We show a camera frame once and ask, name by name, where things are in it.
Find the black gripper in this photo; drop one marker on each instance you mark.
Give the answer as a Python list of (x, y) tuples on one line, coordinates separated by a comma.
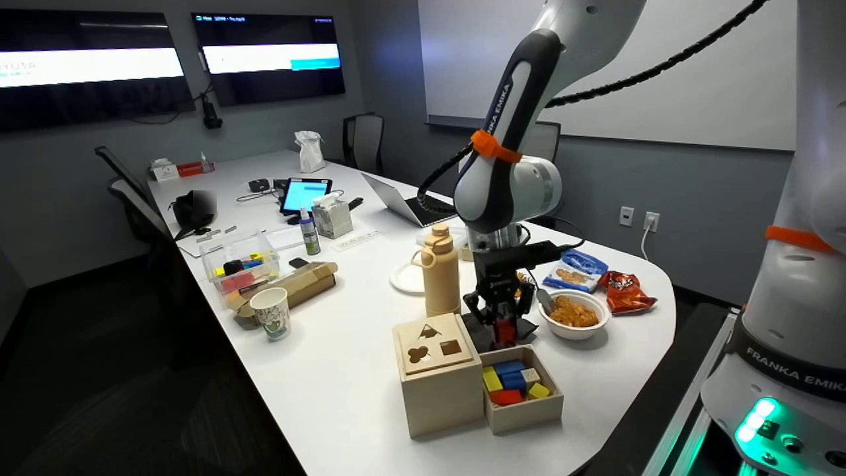
[(497, 288)]

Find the wooden shape sorter box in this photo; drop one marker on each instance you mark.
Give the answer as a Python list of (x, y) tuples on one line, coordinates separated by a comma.
[(440, 377)]

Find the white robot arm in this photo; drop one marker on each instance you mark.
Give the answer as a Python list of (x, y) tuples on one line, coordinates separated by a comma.
[(501, 185)]

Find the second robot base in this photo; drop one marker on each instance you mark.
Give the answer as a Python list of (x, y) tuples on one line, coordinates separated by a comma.
[(780, 386)]

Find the brown wooden block box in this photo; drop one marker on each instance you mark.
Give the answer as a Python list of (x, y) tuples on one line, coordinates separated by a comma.
[(518, 391)]

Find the white tissue box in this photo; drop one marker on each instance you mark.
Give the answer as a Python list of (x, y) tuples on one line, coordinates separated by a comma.
[(332, 215)]

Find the dark grey cloth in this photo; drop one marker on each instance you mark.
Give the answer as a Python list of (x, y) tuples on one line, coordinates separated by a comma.
[(489, 330)]

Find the metal spoon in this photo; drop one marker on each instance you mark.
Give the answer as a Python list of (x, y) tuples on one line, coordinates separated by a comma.
[(542, 297)]

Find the white bowl of pretzels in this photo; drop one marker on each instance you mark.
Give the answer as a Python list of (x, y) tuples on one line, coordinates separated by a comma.
[(575, 314)]

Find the tan water bottle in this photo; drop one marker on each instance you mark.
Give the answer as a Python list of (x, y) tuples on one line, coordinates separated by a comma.
[(437, 263)]

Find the blue snack bag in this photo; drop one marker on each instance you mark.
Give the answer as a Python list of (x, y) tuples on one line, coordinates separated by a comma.
[(576, 270)]

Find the white plastic lid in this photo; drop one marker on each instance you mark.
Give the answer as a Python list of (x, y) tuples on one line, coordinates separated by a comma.
[(407, 279)]

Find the red Doritos chip bag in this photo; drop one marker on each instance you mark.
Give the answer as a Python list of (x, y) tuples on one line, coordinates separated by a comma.
[(624, 295)]

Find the black laptop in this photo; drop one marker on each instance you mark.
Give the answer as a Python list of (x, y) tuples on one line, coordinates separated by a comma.
[(407, 206)]

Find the small bottle blue label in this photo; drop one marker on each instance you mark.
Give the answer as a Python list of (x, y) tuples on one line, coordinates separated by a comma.
[(310, 234)]

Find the patterned paper cup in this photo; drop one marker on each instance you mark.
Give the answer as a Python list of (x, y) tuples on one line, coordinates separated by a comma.
[(271, 311)]

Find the black office chair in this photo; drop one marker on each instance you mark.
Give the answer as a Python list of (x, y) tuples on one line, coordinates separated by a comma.
[(362, 135)]

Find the tablet with blue screen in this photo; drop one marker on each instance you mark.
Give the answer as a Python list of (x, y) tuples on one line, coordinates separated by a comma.
[(301, 192)]

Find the white plastic bag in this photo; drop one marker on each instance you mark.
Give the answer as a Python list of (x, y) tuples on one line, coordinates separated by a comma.
[(310, 149)]

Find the clear bin with items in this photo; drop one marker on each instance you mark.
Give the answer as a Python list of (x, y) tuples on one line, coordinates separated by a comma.
[(238, 263)]

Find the wall monitor screen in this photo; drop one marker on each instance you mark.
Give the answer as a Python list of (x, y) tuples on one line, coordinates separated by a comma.
[(72, 67), (267, 57)]

